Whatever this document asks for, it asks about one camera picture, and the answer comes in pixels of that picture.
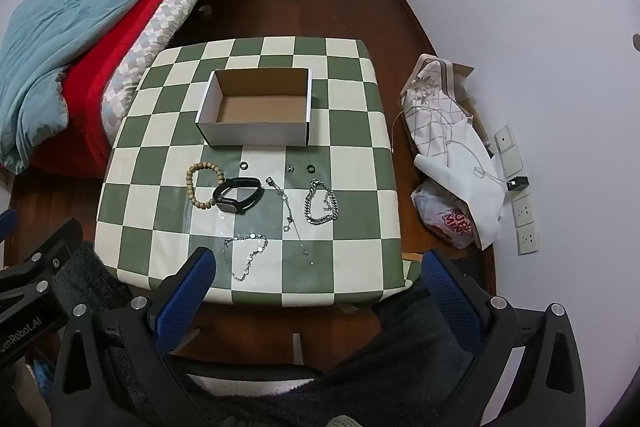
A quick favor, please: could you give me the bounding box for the grey checkered bedsheet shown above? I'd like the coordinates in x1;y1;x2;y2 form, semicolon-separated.
100;0;251;142

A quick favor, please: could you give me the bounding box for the thin silver necklace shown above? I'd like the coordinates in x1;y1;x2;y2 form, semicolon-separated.
266;176;315;267

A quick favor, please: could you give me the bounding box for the white plastic bag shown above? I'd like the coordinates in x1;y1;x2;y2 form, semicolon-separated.
411;179;476;250

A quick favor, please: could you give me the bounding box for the blue blanket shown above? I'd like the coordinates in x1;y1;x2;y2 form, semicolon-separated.
0;0;262;175

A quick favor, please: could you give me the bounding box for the dark fleece clothing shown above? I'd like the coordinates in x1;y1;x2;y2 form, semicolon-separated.
182;287;501;427

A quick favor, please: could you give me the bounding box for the white patterned cloth bag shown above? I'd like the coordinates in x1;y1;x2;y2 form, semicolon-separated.
400;53;506;250

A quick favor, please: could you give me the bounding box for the white cable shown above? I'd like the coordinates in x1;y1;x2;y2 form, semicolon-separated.
392;104;513;185

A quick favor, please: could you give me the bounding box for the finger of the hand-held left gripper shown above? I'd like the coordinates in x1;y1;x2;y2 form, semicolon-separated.
0;218;85;323
0;209;20;244

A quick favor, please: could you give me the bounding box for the silver disc chain bracelet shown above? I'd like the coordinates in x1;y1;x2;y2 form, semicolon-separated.
222;232;270;283

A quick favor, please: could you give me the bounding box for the white cardboard box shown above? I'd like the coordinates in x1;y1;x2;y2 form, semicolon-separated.
195;68;313;148

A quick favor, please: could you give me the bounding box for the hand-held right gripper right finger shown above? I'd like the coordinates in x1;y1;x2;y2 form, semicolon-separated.
421;249;587;427

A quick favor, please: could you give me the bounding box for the black smart band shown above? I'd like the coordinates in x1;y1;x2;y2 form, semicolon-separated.
212;177;264;214

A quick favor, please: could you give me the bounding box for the wooden bead bracelet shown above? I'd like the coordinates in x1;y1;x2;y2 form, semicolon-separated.
186;162;226;208

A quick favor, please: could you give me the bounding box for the brown cardboard piece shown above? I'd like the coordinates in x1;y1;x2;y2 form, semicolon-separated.
447;61;488;142

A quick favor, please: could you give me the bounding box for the chunky silver chain bracelet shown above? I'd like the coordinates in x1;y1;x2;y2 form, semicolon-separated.
304;179;340;226

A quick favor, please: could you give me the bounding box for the red blanket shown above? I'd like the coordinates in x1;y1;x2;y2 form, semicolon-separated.
30;0;251;180

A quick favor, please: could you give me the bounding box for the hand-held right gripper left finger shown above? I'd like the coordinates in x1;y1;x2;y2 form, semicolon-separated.
50;247;218;427

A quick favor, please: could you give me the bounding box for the green checkered tablecloth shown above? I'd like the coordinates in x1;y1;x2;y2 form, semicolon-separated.
94;36;407;308

